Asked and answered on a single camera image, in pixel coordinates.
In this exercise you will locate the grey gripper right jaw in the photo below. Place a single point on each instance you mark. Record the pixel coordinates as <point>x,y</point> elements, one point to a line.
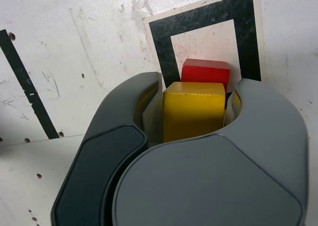
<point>211,186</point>

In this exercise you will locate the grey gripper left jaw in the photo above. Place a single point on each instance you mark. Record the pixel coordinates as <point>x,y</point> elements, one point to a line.
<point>99,161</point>

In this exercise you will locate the yellow cube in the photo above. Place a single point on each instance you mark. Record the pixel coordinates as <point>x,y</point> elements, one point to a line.
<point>193,111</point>

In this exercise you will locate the red cube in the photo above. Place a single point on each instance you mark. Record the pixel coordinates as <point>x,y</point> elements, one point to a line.
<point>206,72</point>

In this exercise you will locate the black tape square outline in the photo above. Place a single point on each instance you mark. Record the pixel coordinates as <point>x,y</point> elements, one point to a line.
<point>164,42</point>

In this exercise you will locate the black tape strip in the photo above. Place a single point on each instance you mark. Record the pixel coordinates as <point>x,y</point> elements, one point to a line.
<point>24,87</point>

